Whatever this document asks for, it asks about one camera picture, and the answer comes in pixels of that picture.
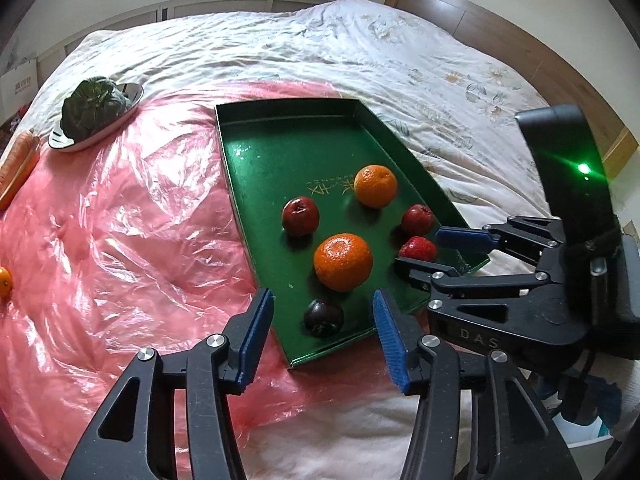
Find red bag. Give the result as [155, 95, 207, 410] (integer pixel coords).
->
[0, 106, 30, 133]

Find small red apple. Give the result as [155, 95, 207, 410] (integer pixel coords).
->
[401, 204, 434, 236]
[281, 196, 320, 237]
[398, 236, 439, 262]

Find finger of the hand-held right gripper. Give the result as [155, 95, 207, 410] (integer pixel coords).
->
[395, 257, 551, 306]
[435, 216, 566, 265]

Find white plate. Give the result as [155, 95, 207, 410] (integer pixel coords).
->
[48, 82, 145, 153]

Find dark purple plum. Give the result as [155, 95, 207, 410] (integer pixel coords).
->
[303, 299, 345, 338]

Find green rectangular tray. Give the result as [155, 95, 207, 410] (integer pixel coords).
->
[215, 99, 492, 371]

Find dark leafy greens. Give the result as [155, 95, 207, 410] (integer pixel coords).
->
[61, 77, 134, 142]

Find white paper bag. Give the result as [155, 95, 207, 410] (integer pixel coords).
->
[0, 59, 39, 126]

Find blue cloth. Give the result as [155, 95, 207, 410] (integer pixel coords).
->
[580, 374, 623, 428]

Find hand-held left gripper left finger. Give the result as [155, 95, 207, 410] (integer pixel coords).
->
[61, 287, 275, 480]

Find orange-rimmed plate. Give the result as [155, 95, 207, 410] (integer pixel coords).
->
[0, 136, 42, 212]

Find pink plastic sheet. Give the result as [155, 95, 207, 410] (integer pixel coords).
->
[0, 77, 436, 463]

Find carrot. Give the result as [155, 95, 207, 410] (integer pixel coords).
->
[0, 130, 40, 201]

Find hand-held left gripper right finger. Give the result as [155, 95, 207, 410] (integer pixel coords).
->
[371, 290, 583, 480]

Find wooden headboard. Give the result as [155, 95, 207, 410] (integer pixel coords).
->
[384, 0, 640, 177]

